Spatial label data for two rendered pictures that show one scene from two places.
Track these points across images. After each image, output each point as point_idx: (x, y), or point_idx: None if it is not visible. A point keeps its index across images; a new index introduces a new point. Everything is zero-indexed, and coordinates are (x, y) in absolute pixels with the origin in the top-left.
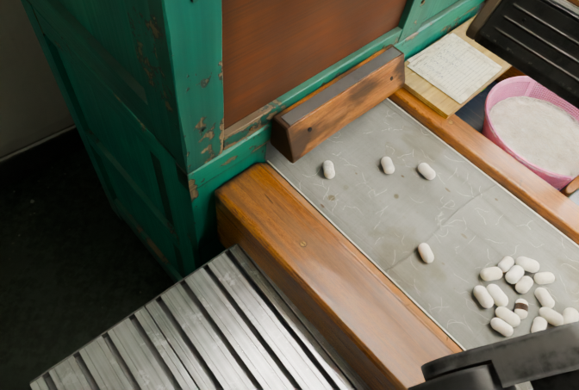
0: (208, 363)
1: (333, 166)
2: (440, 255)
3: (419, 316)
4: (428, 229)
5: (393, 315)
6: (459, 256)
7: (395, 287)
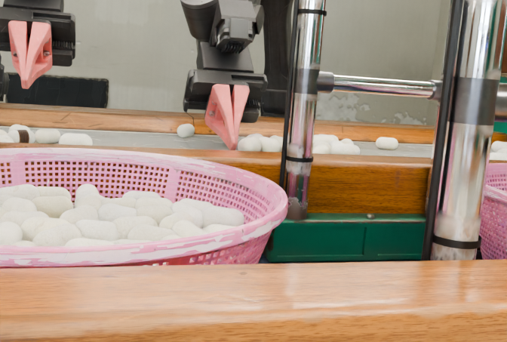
0: None
1: (504, 144)
2: (382, 151)
3: (330, 127)
4: (415, 155)
5: (337, 123)
6: (375, 153)
7: (361, 140)
